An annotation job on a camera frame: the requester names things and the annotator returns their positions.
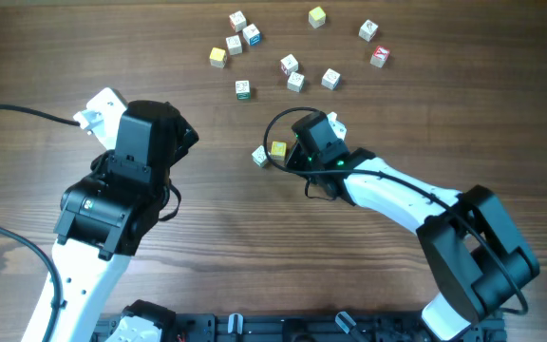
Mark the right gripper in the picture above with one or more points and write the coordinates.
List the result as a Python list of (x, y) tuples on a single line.
[(296, 155)]

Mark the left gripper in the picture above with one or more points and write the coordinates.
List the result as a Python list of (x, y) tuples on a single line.
[(186, 137)]

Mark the white block moved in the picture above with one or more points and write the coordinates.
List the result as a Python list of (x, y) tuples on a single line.
[(260, 156)]

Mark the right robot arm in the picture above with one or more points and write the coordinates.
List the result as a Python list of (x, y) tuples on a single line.
[(477, 255)]

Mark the white block red side top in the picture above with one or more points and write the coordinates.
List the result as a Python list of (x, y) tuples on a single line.
[(238, 21)]

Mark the yellow top wooden block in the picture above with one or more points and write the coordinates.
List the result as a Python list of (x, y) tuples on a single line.
[(278, 151)]

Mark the white block red side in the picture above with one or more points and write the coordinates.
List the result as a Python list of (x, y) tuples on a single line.
[(238, 21), (289, 64)]

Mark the white block blue side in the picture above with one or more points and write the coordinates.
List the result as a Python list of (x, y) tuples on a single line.
[(252, 35)]

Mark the white picture block right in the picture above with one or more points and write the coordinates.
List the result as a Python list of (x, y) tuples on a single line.
[(331, 79)]

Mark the red letter block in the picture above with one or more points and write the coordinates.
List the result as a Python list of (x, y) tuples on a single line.
[(379, 56)]

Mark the plain white picture block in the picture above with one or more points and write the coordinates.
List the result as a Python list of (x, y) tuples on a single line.
[(295, 81)]

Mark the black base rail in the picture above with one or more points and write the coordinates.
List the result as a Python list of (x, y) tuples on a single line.
[(384, 327)]

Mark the white block green side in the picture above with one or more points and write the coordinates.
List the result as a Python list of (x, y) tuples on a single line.
[(243, 90)]

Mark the white block red side middle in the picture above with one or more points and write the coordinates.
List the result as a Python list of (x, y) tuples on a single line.
[(289, 64)]

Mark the yellow block left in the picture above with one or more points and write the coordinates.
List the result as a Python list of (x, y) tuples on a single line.
[(218, 57)]

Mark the white block red edge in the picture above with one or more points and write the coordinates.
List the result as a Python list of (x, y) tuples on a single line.
[(234, 45)]

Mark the white block far right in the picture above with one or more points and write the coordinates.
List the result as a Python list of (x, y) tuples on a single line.
[(368, 30)]

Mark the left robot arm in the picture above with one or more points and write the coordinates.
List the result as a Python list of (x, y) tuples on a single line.
[(105, 215)]

